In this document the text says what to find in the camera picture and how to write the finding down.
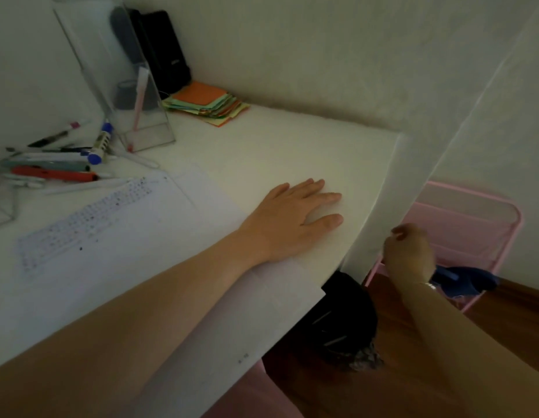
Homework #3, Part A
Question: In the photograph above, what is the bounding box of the person's right hand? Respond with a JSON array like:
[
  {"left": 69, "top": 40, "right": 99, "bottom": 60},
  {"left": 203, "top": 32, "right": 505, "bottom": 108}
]
[{"left": 384, "top": 224, "right": 437, "bottom": 286}]

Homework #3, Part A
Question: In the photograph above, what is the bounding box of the white paper sheet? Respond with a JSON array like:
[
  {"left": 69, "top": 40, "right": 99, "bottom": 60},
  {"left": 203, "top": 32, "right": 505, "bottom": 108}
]
[{"left": 0, "top": 169, "right": 327, "bottom": 418}]

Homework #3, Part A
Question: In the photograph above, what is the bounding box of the blue cloth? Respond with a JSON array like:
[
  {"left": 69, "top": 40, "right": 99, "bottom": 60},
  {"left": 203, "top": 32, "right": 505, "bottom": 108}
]
[{"left": 430, "top": 265, "right": 501, "bottom": 299}]

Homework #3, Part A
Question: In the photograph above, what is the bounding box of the person's left hand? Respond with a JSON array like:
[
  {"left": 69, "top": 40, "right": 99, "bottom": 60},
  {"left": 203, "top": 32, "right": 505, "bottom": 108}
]
[{"left": 239, "top": 179, "right": 343, "bottom": 266}]

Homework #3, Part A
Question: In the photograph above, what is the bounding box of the pink fabric garment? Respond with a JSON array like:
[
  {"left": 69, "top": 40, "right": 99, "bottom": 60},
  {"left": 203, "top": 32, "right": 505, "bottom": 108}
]
[{"left": 213, "top": 359, "right": 305, "bottom": 418}]

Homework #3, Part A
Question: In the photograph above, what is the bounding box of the black bag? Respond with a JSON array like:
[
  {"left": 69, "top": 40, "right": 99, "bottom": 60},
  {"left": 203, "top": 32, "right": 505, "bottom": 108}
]
[{"left": 128, "top": 8, "right": 193, "bottom": 95}]

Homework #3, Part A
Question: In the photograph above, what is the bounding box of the person's right forearm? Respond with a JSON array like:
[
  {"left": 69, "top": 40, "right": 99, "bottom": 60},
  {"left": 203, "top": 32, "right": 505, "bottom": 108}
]
[{"left": 402, "top": 282, "right": 539, "bottom": 418}]

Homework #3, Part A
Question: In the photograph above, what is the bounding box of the clear acrylic box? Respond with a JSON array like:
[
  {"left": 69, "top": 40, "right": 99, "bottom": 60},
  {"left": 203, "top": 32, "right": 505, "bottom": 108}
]
[
  {"left": 0, "top": 174, "right": 18, "bottom": 229},
  {"left": 50, "top": 0, "right": 177, "bottom": 154}
]

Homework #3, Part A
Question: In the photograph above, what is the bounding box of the person's left forearm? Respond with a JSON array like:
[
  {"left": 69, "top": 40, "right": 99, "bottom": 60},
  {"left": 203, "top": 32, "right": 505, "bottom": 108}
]
[{"left": 0, "top": 230, "right": 270, "bottom": 418}]

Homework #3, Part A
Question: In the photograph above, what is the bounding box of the black backpack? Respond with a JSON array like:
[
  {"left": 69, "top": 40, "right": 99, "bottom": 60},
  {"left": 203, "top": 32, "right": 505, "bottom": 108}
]
[{"left": 269, "top": 270, "right": 386, "bottom": 373}]

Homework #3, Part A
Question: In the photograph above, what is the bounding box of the stack of coloured sticky notes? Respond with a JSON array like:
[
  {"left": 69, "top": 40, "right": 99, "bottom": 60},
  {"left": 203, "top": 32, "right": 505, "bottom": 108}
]
[{"left": 162, "top": 81, "right": 251, "bottom": 128}]

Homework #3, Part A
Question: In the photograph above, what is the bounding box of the pink metal cart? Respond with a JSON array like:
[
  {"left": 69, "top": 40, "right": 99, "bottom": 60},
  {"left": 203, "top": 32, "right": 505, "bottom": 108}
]
[{"left": 364, "top": 181, "right": 524, "bottom": 314}]

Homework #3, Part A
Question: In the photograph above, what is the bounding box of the pile of assorted pens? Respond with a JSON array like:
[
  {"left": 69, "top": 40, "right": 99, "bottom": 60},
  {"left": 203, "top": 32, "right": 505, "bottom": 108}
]
[{"left": 0, "top": 119, "right": 159, "bottom": 196}]

